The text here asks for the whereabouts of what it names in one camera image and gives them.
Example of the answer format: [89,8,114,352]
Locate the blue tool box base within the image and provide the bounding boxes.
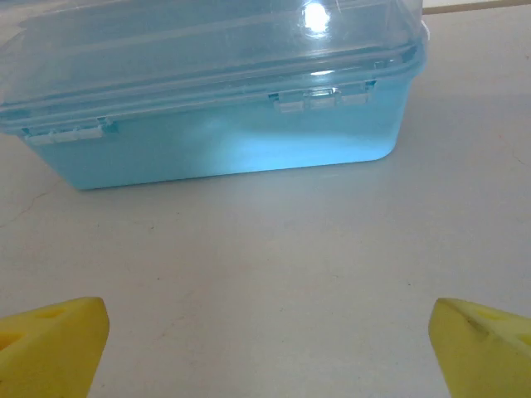
[0,43,429,192]

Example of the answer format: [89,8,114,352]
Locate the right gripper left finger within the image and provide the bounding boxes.
[0,296,110,398]

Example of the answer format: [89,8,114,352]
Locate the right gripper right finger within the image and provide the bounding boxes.
[428,297,531,398]

